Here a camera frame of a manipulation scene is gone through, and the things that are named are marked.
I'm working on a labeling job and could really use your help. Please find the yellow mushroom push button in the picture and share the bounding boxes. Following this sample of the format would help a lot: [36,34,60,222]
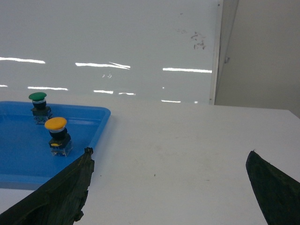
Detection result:
[45,117,73,157]

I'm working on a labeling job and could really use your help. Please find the white glossy backboard panel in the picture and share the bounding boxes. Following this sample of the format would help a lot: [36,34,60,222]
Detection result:
[0,0,223,105]

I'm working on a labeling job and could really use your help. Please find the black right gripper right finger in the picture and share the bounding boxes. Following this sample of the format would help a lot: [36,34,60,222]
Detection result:
[246,151,300,225]

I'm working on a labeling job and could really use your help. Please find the green mushroom push button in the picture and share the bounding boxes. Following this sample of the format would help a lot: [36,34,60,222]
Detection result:
[29,92,53,124]

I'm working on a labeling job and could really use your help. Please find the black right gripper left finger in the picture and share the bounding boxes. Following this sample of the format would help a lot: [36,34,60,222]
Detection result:
[0,147,95,225]

